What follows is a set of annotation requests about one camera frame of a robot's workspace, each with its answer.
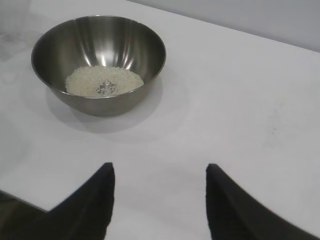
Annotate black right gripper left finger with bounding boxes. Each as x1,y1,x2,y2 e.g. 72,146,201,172
22,162,116,240

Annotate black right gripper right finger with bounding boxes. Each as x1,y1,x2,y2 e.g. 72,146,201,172
205,163,320,240

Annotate white rice grains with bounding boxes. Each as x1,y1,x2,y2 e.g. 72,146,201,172
65,65,145,97

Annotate stainless steel mixing bowl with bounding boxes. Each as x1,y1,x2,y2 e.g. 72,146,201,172
30,15,167,117

